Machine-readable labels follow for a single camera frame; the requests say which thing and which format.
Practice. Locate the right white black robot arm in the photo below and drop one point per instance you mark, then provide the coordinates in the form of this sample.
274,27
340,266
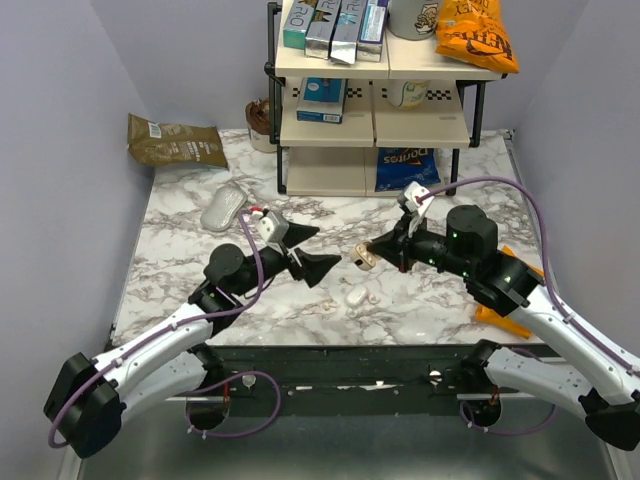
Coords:
601,383

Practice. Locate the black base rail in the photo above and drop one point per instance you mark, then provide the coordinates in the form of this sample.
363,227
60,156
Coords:
313,381

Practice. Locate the blue box middle shelf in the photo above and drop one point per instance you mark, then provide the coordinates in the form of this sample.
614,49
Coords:
321,100

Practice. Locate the blue Doritos bag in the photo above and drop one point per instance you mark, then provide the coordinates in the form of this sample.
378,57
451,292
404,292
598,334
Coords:
398,167

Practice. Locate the chocolate cupcake in wrapper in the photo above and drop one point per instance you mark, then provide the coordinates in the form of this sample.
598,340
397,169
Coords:
258,125

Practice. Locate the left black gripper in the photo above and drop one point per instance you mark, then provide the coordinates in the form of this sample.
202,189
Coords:
314,268

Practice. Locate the teal toothpaste box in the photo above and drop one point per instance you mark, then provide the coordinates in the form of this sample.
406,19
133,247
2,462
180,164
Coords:
297,23

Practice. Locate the beige earbud charging case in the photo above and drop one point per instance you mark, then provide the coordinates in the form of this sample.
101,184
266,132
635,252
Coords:
364,259

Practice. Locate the silver toothpaste box middle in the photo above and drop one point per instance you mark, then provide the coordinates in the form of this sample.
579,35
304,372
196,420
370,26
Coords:
345,38

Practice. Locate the beige black shelf rack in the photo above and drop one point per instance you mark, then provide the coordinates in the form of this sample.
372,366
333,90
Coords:
315,159

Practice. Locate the brown snack bag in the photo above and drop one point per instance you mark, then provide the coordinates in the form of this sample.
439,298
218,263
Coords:
163,144

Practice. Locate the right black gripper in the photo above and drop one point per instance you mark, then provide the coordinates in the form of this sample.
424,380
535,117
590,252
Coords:
397,248

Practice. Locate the silver toothpaste box left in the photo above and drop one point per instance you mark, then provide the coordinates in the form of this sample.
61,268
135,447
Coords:
321,29

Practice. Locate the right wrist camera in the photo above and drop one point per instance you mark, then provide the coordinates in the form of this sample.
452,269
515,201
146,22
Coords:
415,200

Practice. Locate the grey printed mug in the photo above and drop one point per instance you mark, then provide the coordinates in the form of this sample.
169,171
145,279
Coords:
413,19

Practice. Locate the orange snack bag on table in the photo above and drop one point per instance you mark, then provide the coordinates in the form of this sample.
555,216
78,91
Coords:
505,320

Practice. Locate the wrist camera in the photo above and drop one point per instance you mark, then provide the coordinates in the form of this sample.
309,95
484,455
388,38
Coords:
271,226
415,200

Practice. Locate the white yellow mug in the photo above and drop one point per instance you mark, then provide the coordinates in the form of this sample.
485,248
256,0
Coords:
406,94

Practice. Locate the orange chips bag on shelf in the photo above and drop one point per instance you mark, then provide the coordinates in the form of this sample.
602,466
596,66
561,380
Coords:
473,31

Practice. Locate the silver toothpaste box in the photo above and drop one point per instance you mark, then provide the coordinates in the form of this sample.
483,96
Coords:
321,29
345,38

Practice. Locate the blue white toothpaste box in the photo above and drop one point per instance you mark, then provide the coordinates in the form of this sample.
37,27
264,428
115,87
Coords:
371,37

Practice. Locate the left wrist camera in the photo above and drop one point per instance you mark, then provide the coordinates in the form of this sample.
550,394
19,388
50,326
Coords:
271,226

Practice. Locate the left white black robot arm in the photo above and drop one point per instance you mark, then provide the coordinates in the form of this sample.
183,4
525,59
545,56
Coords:
92,398

